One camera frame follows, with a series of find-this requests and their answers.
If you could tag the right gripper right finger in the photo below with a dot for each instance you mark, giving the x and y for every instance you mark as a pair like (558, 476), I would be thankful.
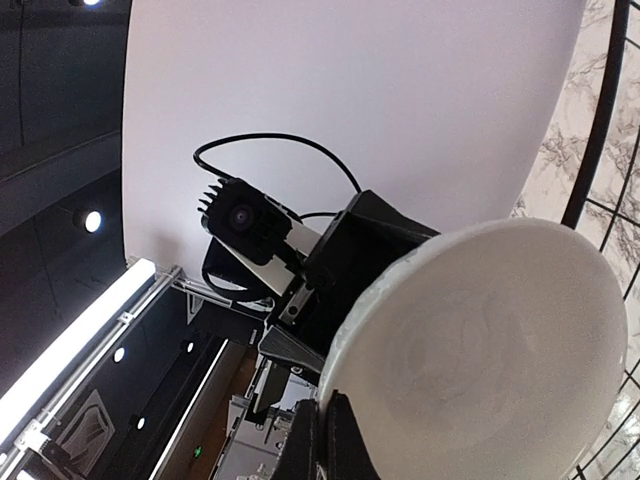
(346, 456)

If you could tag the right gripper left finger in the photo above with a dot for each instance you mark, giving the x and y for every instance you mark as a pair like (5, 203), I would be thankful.
(298, 460)

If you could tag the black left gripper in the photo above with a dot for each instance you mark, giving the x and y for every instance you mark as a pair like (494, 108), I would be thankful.
(359, 244)

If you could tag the black wire dish rack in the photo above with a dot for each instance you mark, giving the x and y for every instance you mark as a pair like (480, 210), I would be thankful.
(608, 216)

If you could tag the ceiling light bar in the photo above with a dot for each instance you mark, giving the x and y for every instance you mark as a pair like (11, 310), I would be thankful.
(34, 382)

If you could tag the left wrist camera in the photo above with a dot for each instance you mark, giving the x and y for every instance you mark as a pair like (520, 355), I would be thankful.
(258, 247)

